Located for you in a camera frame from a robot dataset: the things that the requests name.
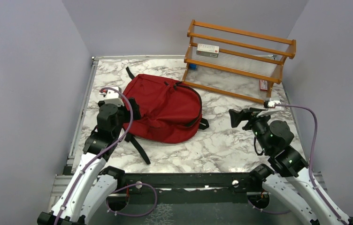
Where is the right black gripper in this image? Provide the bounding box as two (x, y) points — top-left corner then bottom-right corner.
(229, 106), (274, 153)

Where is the red student backpack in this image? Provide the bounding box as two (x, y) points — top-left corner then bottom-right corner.
(123, 67), (209, 165)

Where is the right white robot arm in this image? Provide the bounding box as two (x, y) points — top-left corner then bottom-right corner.
(229, 107), (353, 225)

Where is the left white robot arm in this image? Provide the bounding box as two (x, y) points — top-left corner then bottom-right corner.
(37, 98), (141, 225)

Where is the small red white box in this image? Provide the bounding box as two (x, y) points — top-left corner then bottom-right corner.
(259, 80), (268, 91)

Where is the orange wooden shelf rack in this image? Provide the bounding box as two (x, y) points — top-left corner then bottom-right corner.
(182, 20), (297, 104)

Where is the small blue block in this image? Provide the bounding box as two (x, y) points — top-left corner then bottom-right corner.
(188, 64), (197, 70)

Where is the white box on shelf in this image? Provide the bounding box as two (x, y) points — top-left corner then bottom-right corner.
(196, 44), (220, 58)

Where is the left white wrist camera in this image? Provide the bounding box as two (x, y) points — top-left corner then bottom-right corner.
(98, 87), (124, 107)

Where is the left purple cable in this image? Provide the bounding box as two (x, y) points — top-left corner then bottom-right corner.
(53, 87), (159, 225)

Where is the purple cable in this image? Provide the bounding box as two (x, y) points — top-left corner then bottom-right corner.
(53, 87), (159, 225)
(248, 104), (348, 224)

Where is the black metal base rail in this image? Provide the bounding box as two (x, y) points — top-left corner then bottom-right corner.
(51, 165), (328, 206)

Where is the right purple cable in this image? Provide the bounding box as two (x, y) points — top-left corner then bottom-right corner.
(248, 104), (348, 224)

